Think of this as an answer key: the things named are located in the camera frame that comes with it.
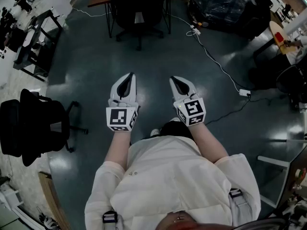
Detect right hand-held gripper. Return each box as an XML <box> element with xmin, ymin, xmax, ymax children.
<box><xmin>169</xmin><ymin>76</ymin><xmax>207</xmax><ymax>127</ymax></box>

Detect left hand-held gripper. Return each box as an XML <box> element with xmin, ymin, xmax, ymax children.
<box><xmin>106</xmin><ymin>72</ymin><xmax>141</xmax><ymax>132</ymax></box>

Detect black office chair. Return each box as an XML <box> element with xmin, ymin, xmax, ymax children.
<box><xmin>104</xmin><ymin>0</ymin><xmax>171</xmax><ymax>52</ymax></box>
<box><xmin>0</xmin><ymin>88</ymin><xmax>89</xmax><ymax>167</ymax></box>

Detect person's right forearm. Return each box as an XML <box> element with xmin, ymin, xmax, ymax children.
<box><xmin>186</xmin><ymin>121</ymin><xmax>229</xmax><ymax>164</ymax></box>

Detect person's left forearm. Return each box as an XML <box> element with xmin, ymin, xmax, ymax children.
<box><xmin>105</xmin><ymin>126</ymin><xmax>135</xmax><ymax>171</ymax></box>

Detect person's black trousers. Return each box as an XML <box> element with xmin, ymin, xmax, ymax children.
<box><xmin>158</xmin><ymin>120</ymin><xmax>194</xmax><ymax>141</ymax></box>

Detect person's white shirt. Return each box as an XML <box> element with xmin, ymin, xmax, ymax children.
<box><xmin>84</xmin><ymin>135</ymin><xmax>262</xmax><ymax>230</ymax></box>

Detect black metal rack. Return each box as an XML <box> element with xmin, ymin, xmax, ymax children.
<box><xmin>12</xmin><ymin>9</ymin><xmax>64</xmax><ymax>82</ymax></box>

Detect plastic-wrapped black equipment pallet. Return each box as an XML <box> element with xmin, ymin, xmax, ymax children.
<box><xmin>188</xmin><ymin>0</ymin><xmax>273</xmax><ymax>40</ymax></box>

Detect round wooden table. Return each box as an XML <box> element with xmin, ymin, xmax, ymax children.
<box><xmin>253</xmin><ymin>20</ymin><xmax>302</xmax><ymax>59</ymax></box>

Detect wooden board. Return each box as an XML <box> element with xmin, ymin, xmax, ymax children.
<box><xmin>37</xmin><ymin>171</ymin><xmax>71</xmax><ymax>230</ymax></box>

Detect dark work table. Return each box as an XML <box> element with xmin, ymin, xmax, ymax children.
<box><xmin>275</xmin><ymin>146</ymin><xmax>307</xmax><ymax>209</ymax></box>

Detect white floor cable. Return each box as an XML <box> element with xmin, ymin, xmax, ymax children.
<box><xmin>170</xmin><ymin>14</ymin><xmax>241</xmax><ymax>93</ymax></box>

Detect black floor cable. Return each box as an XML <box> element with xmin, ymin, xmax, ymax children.
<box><xmin>205</xmin><ymin>93</ymin><xmax>288</xmax><ymax>126</ymax></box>

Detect white metal frame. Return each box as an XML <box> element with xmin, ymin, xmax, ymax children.
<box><xmin>257</xmin><ymin>155</ymin><xmax>292</xmax><ymax>208</ymax></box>

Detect grey shoulder strap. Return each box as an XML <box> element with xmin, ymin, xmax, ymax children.
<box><xmin>102</xmin><ymin>210</ymin><xmax>123</xmax><ymax>230</ymax></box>
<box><xmin>228</xmin><ymin>187</ymin><xmax>253</xmax><ymax>228</ymax></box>

